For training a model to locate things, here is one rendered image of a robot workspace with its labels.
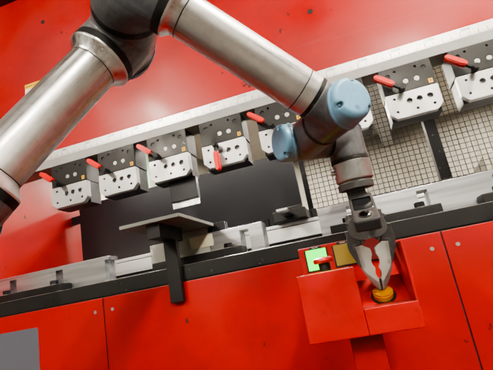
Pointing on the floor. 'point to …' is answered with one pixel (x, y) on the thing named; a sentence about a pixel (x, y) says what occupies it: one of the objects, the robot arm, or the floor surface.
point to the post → (436, 150)
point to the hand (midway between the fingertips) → (381, 283)
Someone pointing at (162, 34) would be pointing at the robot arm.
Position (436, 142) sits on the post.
